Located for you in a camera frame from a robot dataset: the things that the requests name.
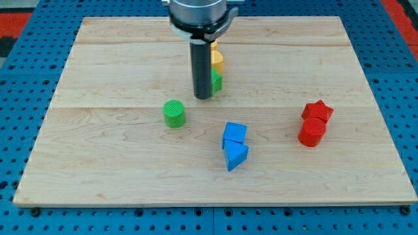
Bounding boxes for wooden board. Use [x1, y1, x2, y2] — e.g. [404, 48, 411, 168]
[14, 16, 417, 208]

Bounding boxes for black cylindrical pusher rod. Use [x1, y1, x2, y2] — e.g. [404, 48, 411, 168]
[189, 42, 212, 100]

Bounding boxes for red star block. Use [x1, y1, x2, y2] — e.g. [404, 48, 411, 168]
[301, 100, 334, 124]

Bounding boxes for yellow block behind rod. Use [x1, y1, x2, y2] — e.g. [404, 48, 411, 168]
[211, 40, 217, 51]

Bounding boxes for red cylinder block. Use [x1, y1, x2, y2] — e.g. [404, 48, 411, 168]
[298, 117, 327, 147]

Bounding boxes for green star block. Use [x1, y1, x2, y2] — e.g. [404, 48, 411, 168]
[211, 68, 223, 96]

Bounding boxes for yellow cylinder block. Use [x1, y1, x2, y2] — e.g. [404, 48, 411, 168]
[211, 50, 224, 74]

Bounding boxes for green cylinder block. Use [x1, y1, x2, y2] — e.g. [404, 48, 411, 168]
[163, 100, 185, 128]

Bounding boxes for blue cube block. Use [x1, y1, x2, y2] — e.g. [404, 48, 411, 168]
[222, 122, 248, 149]

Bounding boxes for blue triangle block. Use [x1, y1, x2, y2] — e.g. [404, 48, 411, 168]
[223, 140, 249, 171]

